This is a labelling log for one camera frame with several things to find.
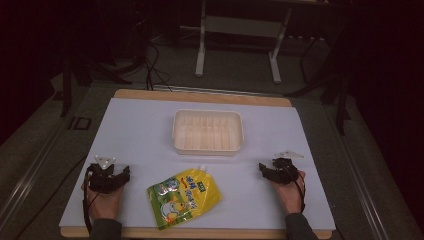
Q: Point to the dark metal stand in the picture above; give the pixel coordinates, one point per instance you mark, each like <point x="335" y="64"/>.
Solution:
<point x="66" y="83"/>
<point x="340" y="100"/>

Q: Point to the white metal stand frame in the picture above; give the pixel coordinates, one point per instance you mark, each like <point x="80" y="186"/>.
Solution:
<point x="240" y="26"/>

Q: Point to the yellow spouted pouch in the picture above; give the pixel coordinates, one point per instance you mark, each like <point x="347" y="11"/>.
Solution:
<point x="183" y="198"/>

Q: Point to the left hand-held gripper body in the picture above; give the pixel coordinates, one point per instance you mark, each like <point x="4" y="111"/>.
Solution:
<point x="100" y="178"/>

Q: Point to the white table mat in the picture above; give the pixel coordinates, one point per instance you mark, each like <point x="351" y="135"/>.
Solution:
<point x="140" y="140"/>

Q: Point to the white plastic tray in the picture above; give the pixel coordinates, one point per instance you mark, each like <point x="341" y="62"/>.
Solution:
<point x="207" y="133"/>

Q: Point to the black floor bracket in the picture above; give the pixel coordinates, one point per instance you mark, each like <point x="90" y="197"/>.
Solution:
<point x="79" y="123"/>

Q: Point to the grey metal floor rail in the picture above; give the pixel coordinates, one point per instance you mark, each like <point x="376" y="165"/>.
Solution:
<point x="363" y="183"/>
<point x="30" y="173"/>

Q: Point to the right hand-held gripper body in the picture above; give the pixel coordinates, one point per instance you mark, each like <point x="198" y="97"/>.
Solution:
<point x="283" y="171"/>

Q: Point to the wooden table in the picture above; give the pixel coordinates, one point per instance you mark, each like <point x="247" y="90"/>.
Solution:
<point x="200" y="97"/>

